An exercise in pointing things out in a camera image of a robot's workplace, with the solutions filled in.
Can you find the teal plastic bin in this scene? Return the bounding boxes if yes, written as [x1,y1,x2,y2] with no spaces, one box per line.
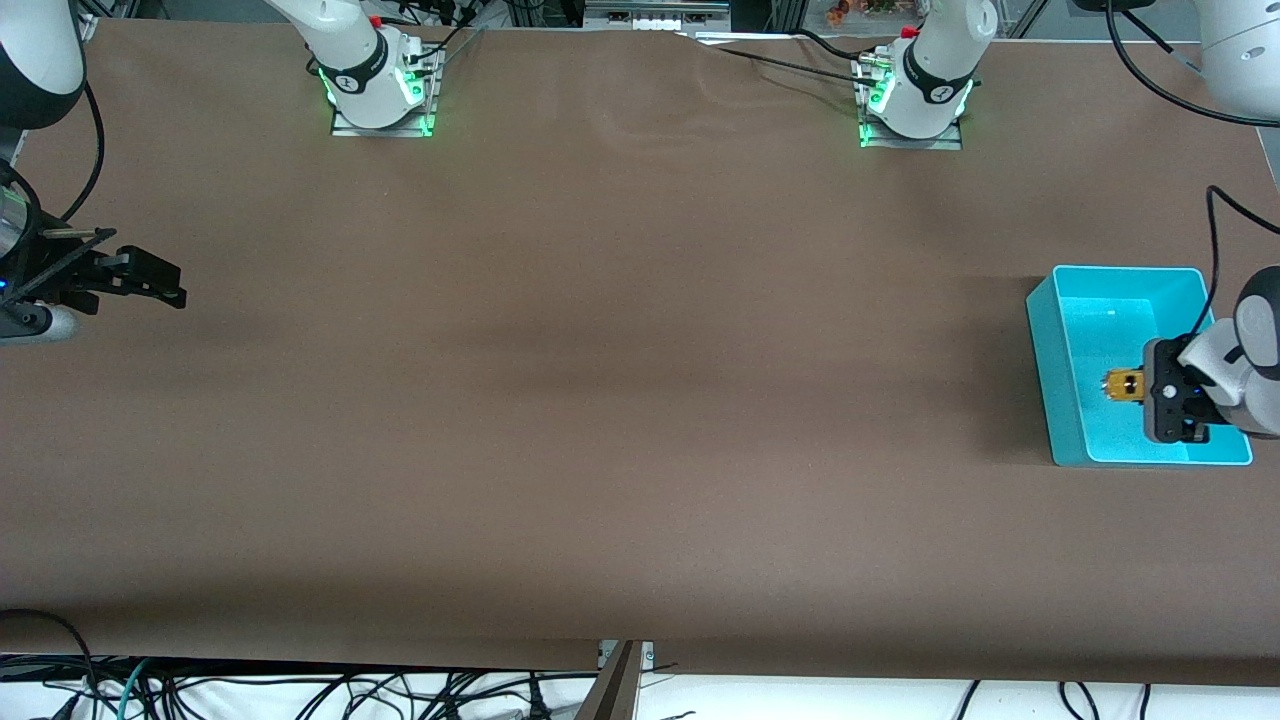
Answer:
[1025,264,1254,468]

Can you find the orange background object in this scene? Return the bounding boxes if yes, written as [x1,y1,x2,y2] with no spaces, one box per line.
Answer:
[828,0,901,26]

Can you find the brown table cover sheet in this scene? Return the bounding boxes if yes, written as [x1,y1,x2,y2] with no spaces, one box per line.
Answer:
[0,18,1280,689]

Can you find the white power strip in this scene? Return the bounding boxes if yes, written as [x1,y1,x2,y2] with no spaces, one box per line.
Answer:
[583,0,733,33]

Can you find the grey metal table leg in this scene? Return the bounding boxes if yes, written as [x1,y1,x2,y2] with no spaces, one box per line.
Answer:
[575,640,646,720]

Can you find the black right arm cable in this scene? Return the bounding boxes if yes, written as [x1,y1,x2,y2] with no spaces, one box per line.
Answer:
[60,82,106,219]

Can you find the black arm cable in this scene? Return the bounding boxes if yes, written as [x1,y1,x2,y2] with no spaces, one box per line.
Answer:
[1105,0,1280,341]
[60,82,106,219]

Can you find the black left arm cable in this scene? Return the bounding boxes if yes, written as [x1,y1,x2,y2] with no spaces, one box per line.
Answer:
[1105,0,1280,341]

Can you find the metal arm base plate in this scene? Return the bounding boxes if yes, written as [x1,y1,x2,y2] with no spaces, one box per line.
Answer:
[858,55,964,151]
[330,45,438,139]

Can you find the looped black floor cable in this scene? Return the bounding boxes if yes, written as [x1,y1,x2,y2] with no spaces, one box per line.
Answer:
[0,608,96,691]

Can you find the teal floor cable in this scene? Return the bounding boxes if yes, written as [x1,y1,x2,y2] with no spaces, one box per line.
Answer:
[115,658,151,720]

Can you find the long black base cable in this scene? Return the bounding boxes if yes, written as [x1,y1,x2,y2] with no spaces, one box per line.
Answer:
[685,33,886,87]

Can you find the silver table bracket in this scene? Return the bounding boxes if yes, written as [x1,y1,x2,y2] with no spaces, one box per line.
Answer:
[598,640,656,673]

